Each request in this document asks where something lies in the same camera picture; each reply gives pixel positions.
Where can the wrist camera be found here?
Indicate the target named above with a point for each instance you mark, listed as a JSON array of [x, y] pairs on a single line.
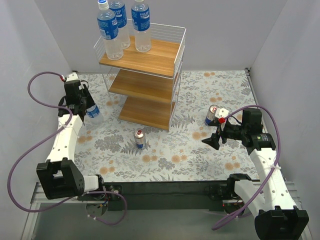
[[71, 77], [220, 116]]

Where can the red bull can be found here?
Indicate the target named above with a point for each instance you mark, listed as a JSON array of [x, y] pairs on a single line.
[[140, 138], [211, 119]]

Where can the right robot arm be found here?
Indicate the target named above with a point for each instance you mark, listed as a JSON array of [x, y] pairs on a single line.
[[276, 214]]

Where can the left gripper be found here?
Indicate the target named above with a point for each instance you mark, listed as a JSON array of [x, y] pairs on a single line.
[[83, 103]]

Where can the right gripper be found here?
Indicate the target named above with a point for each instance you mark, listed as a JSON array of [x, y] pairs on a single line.
[[220, 132]]

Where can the left Red Bull can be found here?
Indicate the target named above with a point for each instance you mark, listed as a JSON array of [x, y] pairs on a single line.
[[140, 138]]

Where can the right Red Bull can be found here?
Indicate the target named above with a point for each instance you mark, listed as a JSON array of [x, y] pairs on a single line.
[[211, 119]]

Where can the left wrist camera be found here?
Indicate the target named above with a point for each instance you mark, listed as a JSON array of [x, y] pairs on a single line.
[[71, 77]]

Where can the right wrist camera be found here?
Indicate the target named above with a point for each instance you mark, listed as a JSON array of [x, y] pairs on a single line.
[[220, 116]]

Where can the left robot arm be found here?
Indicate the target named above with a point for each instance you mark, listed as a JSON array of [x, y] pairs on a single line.
[[59, 175]]

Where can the floral tablecloth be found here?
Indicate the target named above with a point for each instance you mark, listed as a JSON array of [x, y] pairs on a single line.
[[178, 154]]

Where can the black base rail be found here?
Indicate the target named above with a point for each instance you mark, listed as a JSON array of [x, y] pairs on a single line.
[[176, 195]]

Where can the white wire wooden shelf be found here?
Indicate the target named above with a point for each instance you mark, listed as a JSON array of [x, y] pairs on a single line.
[[149, 81]]

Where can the small Pocari Sweat bottle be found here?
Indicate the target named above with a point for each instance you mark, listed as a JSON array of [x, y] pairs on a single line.
[[94, 114]]

